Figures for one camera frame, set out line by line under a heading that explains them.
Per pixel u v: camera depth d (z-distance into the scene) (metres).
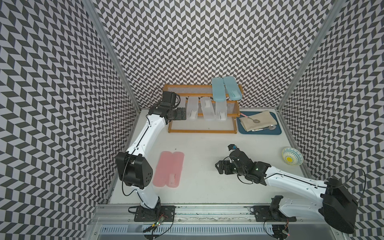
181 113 0.76
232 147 0.74
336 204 0.40
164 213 0.72
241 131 1.06
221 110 0.94
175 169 0.88
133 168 0.44
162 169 0.87
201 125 1.05
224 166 0.71
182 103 1.03
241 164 0.61
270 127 1.04
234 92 0.86
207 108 0.97
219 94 0.85
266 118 1.11
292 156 0.92
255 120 1.09
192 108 0.96
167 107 0.66
